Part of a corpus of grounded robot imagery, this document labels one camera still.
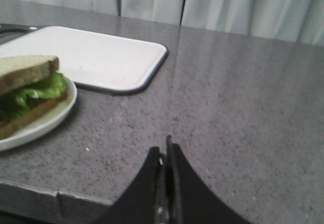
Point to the white curtain backdrop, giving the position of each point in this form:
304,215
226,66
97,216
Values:
289,20

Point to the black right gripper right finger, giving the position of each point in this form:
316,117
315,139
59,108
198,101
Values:
190,200

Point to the white round plate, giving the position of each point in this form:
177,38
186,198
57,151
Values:
44,124

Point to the green lettuce leaf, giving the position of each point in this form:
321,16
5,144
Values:
21,101

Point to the white cutting board black rim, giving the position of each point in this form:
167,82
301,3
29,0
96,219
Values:
115,64

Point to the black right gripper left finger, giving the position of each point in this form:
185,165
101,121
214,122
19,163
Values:
144,201

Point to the toasted bread slice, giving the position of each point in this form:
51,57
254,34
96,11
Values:
17,119
19,71

